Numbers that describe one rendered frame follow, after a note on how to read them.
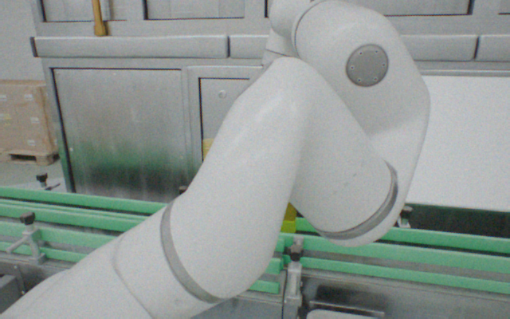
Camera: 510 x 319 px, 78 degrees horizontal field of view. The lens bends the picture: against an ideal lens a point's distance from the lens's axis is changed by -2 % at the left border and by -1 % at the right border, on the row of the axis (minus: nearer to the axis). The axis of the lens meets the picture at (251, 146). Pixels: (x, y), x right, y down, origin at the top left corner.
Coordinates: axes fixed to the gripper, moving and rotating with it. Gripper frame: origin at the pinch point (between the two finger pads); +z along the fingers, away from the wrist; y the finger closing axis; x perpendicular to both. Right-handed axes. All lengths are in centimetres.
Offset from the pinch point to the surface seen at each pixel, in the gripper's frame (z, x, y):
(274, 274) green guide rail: 22.4, 11.7, 12.4
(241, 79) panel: -8.8, -9.6, -14.0
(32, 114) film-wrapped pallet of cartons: 137, -285, -240
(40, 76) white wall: 116, -345, -315
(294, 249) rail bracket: 13.6, 13.3, 14.5
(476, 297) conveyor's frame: 17, 52, 5
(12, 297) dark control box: 52, -46, 16
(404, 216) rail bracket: 9.1, 36.8, -5.2
